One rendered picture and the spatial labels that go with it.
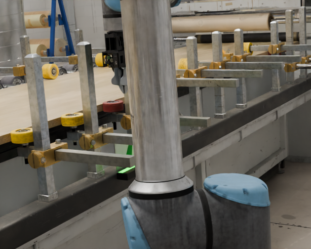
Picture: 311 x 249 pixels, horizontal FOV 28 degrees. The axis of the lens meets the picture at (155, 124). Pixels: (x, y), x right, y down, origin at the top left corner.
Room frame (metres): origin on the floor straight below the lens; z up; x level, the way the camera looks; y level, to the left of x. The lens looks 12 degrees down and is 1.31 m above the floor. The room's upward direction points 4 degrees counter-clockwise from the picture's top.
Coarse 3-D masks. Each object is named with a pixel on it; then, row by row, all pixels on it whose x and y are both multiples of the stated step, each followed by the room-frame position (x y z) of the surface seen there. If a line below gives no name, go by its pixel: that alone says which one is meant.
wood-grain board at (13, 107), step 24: (96, 72) 3.39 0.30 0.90; (0, 96) 2.75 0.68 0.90; (24, 96) 2.70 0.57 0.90; (48, 96) 2.65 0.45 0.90; (72, 96) 2.60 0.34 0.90; (96, 96) 2.55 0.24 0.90; (120, 96) 2.51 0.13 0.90; (0, 120) 2.17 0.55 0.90; (24, 120) 2.14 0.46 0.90; (48, 120) 2.11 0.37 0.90; (0, 144) 1.91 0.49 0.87
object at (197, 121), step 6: (108, 114) 2.36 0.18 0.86; (114, 114) 2.34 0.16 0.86; (120, 114) 2.33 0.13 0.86; (108, 120) 2.36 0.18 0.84; (114, 120) 2.34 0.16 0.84; (120, 120) 2.33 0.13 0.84; (180, 120) 2.19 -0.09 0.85; (186, 120) 2.18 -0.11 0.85; (192, 120) 2.16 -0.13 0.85; (198, 120) 2.15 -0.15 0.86; (204, 120) 2.14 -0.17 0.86; (210, 120) 2.15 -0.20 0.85; (198, 126) 2.15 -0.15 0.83; (204, 126) 2.14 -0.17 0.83
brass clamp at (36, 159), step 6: (54, 144) 1.90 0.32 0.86; (60, 144) 1.89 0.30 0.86; (66, 144) 1.90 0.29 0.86; (36, 150) 1.83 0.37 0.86; (48, 150) 1.83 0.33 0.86; (54, 150) 1.85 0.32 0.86; (30, 156) 1.81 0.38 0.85; (36, 156) 1.80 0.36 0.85; (42, 156) 1.81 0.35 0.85; (48, 156) 1.83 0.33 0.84; (54, 156) 1.85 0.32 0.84; (30, 162) 1.81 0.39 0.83; (36, 162) 1.80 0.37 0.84; (42, 162) 1.80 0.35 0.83; (48, 162) 1.83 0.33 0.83; (54, 162) 1.85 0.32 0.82
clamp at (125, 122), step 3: (123, 117) 2.24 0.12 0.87; (126, 117) 2.23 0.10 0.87; (129, 117) 2.23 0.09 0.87; (123, 120) 2.24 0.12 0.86; (126, 120) 2.23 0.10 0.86; (129, 120) 2.22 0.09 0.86; (120, 123) 2.24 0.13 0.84; (123, 123) 2.24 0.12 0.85; (126, 123) 2.23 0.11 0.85; (129, 123) 2.22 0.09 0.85; (123, 126) 2.24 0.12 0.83; (126, 126) 2.23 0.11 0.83; (129, 126) 2.22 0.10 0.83
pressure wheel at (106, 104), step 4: (112, 100) 2.36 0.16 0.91; (116, 100) 2.38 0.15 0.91; (120, 100) 2.37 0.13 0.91; (104, 104) 2.34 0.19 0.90; (108, 104) 2.33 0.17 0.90; (112, 104) 2.32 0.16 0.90; (116, 104) 2.33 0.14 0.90; (120, 104) 2.34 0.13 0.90; (104, 108) 2.34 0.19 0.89; (108, 108) 2.33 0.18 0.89; (112, 108) 2.32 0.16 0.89; (116, 108) 2.32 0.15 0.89; (120, 108) 2.34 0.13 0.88; (112, 112) 2.35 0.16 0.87; (116, 112) 2.35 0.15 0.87; (116, 124) 2.36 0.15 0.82; (116, 128) 2.36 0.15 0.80
